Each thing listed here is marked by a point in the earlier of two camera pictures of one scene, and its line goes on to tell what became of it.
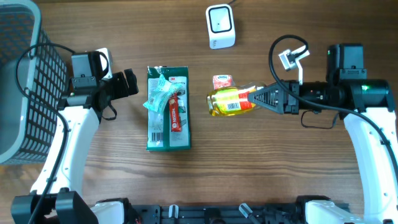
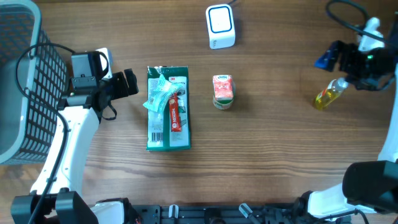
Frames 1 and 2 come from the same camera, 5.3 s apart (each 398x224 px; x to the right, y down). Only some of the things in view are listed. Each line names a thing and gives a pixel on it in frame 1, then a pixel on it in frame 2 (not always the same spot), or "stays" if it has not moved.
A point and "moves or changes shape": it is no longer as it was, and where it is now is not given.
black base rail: [219, 214] stays
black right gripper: [279, 96] to [342, 49]
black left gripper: [125, 91] stays
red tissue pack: [222, 81] stays
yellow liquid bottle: [231, 101] moves or changes shape
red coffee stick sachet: [174, 108] stays
